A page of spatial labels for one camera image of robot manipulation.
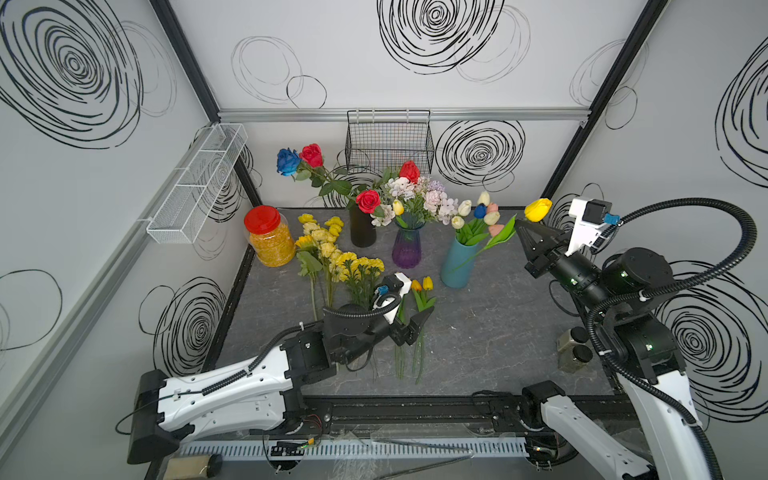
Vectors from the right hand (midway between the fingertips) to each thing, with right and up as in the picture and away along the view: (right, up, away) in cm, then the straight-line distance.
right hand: (520, 225), depth 53 cm
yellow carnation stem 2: (-33, -13, +44) cm, 56 cm away
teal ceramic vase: (-4, -7, +33) cm, 34 cm away
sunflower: (-54, -9, +48) cm, 73 cm away
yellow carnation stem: (-29, -13, +47) cm, 56 cm away
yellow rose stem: (-47, -2, +48) cm, 67 cm away
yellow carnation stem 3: (-37, -10, +41) cm, 56 cm away
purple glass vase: (-18, -6, +42) cm, 46 cm away
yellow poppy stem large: (-44, +2, +57) cm, 72 cm away
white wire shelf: (-75, +7, +22) cm, 79 cm away
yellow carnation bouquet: (-17, +7, +34) cm, 39 cm away
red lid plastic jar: (-61, -2, +40) cm, 73 cm away
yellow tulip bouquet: (+2, +3, +26) cm, 26 cm away
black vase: (-33, -1, +56) cm, 65 cm away
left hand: (-17, -15, +9) cm, 24 cm away
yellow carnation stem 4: (-37, -14, +41) cm, 57 cm away
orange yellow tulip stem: (-15, -19, +43) cm, 49 cm away
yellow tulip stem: (-11, -18, +43) cm, 48 cm away
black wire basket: (-25, +29, +44) cm, 58 cm away
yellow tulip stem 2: (-20, -37, +30) cm, 52 cm away
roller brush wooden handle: (-65, -52, +11) cm, 84 cm away
